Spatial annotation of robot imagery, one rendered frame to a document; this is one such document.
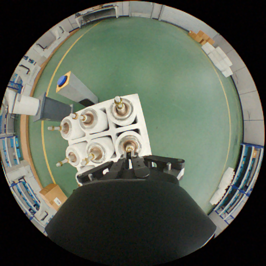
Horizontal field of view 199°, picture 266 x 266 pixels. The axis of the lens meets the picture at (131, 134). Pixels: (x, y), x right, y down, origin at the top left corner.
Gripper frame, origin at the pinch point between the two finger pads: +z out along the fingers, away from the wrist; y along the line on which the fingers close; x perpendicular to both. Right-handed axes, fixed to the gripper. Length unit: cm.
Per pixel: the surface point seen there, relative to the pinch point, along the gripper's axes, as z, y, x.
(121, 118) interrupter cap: 9.7, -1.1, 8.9
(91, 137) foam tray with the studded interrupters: 17.0, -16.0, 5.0
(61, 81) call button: 2.2, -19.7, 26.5
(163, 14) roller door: -8, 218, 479
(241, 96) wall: 17, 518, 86
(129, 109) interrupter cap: 9.7, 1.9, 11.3
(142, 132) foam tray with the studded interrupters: 17.0, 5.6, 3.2
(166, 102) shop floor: 35.2, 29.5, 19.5
